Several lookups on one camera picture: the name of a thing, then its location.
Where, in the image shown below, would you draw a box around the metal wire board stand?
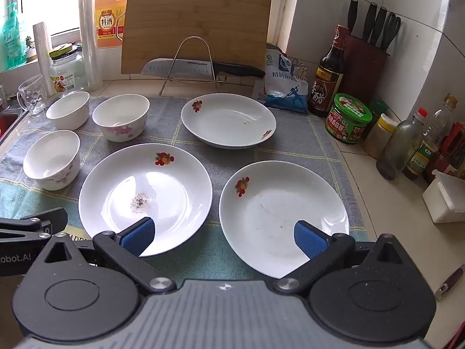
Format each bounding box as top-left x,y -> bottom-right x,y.
146,35 -> 218,96

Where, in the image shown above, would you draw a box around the brown wooden knife block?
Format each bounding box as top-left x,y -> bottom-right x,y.
339,35 -> 389,105

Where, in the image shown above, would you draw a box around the white bowl pink flowers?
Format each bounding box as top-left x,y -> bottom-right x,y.
92,94 -> 151,143

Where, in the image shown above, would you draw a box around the dark vinegar bottle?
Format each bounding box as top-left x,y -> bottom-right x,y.
307,24 -> 349,117

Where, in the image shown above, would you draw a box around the tall plastic wrap roll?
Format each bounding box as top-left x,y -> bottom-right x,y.
79,0 -> 103,91

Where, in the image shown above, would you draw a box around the grey checked cloth mat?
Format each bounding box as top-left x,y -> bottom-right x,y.
1,98 -> 367,282

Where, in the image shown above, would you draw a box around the glass jar green lid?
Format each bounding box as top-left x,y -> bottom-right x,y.
49,42 -> 87,94

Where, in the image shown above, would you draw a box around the green lid sauce jar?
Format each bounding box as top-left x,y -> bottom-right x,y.
325,93 -> 373,144

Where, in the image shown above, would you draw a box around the small oil bottle yellow cap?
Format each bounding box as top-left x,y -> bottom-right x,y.
403,93 -> 457,180

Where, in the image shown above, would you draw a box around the white plastic seasoning box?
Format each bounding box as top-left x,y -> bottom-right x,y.
423,170 -> 465,224

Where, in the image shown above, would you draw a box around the green dish soap bottle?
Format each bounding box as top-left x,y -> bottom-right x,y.
2,2 -> 26,70

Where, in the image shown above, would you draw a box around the white blue salt bag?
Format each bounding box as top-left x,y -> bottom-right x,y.
252,47 -> 308,113

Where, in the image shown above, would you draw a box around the yellow lid spice jar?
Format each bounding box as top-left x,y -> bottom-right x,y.
362,113 -> 398,159

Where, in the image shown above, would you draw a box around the orange cooking wine jug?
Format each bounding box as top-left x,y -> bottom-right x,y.
94,0 -> 127,48

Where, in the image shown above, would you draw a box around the bamboo cutting board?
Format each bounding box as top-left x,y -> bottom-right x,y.
121,0 -> 271,74

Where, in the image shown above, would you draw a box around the white plate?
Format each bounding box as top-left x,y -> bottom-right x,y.
180,93 -> 277,150
79,143 -> 213,257
219,161 -> 349,278

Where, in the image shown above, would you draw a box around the clear glass mug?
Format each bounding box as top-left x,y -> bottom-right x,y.
17,75 -> 47,117

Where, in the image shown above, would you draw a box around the clear glass bottle red cap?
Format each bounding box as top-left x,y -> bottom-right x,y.
376,107 -> 428,180

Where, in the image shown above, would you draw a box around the santoku knife black handle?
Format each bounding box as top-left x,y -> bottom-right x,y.
141,58 -> 266,80

